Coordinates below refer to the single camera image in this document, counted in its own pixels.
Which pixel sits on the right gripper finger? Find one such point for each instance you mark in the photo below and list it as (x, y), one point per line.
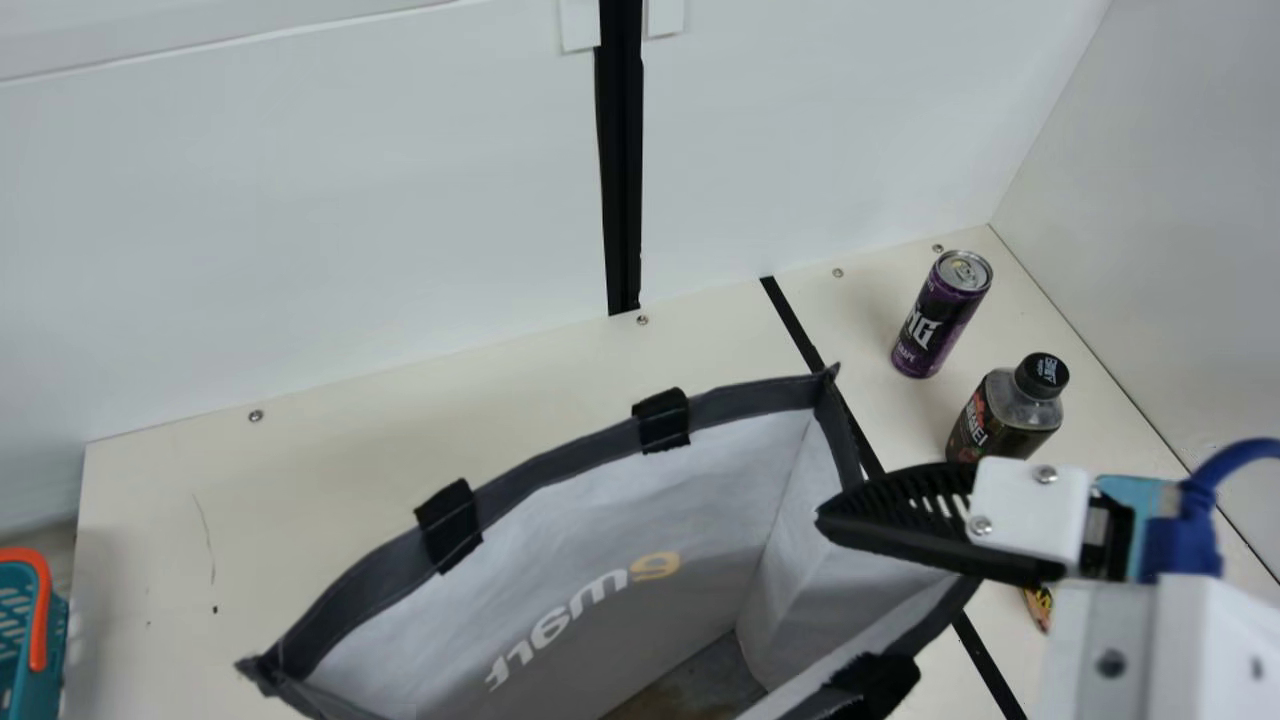
(1025, 515)

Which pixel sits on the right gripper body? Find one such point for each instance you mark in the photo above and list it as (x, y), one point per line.
(1120, 510)

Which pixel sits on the rectangular tin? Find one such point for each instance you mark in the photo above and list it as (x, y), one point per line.
(1042, 607)

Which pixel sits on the dark coffee bottle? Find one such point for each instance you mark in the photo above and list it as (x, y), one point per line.
(1005, 420)

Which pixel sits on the purple can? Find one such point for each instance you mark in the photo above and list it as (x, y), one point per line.
(938, 320)

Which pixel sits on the black strip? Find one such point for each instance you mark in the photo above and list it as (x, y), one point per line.
(795, 325)

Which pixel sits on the teal shopping basket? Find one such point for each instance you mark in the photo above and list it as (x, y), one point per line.
(25, 640)

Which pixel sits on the black post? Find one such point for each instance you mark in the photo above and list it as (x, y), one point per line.
(620, 150)

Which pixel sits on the white wall bracket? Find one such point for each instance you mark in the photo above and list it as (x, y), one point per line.
(665, 15)
(580, 25)

